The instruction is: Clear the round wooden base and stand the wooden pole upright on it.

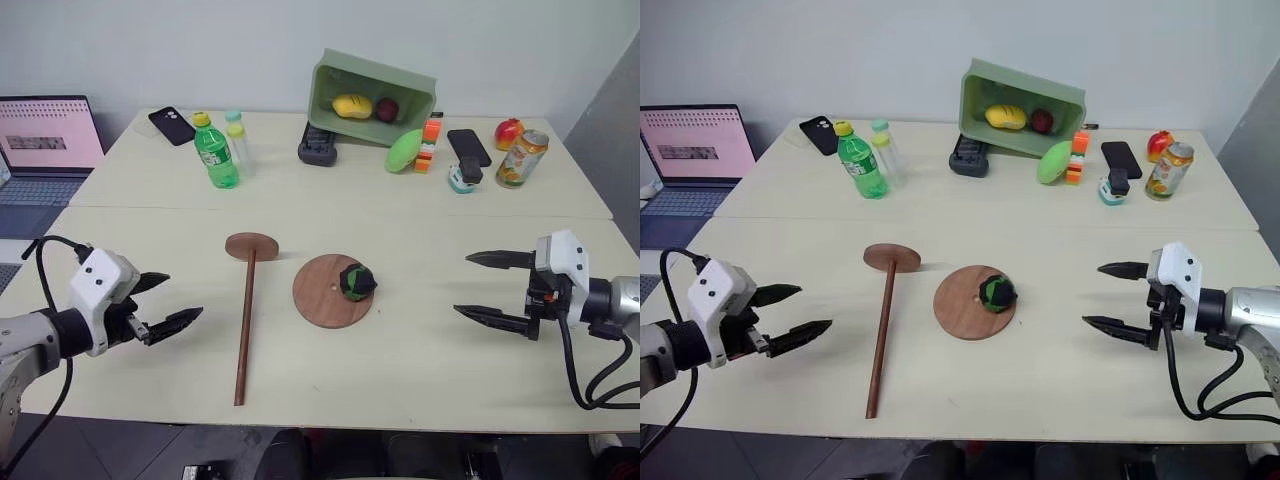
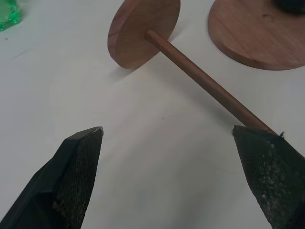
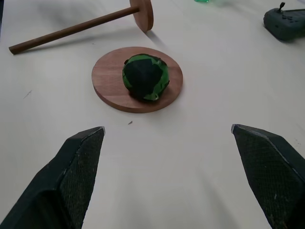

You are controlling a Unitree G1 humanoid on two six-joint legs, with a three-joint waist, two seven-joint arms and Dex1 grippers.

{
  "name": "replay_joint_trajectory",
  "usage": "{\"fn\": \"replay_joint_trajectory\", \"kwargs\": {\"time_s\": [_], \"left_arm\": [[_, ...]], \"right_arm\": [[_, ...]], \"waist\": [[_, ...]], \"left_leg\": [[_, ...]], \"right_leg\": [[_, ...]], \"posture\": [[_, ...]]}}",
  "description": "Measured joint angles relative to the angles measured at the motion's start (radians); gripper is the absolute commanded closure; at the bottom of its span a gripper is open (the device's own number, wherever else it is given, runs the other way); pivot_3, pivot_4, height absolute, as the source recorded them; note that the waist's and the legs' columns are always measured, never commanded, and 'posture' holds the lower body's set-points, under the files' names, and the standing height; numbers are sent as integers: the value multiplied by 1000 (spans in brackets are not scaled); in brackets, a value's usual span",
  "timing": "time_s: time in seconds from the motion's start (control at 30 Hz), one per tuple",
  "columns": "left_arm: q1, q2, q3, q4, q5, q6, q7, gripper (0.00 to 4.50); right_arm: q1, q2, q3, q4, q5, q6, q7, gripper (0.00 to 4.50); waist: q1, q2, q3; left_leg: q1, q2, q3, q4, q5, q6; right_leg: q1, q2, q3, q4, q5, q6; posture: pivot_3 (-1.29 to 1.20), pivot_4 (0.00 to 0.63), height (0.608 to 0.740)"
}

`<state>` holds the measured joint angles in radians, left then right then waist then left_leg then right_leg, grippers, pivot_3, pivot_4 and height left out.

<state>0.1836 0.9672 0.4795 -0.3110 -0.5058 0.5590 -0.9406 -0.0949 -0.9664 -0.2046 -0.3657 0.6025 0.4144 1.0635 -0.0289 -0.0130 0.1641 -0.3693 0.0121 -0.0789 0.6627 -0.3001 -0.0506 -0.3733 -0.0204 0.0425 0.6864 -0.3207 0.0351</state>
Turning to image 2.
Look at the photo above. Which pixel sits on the green translucent plastic object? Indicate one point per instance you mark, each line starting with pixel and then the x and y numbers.
pixel 8 14

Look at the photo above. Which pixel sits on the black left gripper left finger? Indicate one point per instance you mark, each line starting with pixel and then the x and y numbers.
pixel 66 181

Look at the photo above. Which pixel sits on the round wooden base plate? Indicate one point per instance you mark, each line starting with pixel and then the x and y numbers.
pixel 257 38

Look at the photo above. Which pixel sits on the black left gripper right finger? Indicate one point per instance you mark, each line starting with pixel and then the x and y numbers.
pixel 271 176

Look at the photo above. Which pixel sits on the dark rounded object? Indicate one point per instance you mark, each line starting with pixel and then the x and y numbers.
pixel 291 6

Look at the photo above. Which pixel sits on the wooden disc with rod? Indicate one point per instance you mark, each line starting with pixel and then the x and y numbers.
pixel 143 33

